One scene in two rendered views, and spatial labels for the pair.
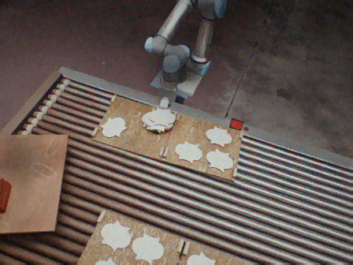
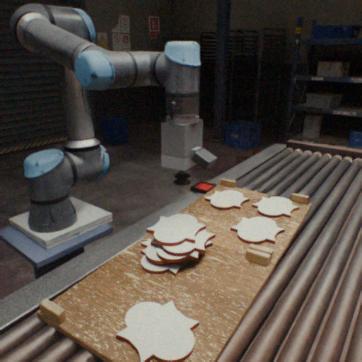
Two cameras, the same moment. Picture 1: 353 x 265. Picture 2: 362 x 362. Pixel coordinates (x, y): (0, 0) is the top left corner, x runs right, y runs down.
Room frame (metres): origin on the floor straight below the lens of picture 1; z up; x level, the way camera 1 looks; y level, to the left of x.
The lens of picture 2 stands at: (0.77, 0.77, 1.41)
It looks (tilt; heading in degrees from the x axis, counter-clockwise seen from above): 21 degrees down; 296
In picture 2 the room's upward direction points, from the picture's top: straight up
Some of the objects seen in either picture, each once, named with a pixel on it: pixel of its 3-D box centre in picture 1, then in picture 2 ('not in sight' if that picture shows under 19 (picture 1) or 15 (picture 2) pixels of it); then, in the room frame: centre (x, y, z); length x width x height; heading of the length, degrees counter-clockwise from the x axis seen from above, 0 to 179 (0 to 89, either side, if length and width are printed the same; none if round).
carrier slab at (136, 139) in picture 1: (136, 126); (167, 288); (1.06, 0.25, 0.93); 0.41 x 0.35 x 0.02; 83
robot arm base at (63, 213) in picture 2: (176, 70); (51, 208); (1.57, 0.09, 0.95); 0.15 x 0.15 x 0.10
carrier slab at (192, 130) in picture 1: (204, 145); (240, 216); (1.01, -0.16, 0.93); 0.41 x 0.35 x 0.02; 84
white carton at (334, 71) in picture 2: not in sight; (333, 68); (1.00, -4.91, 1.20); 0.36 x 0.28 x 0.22; 154
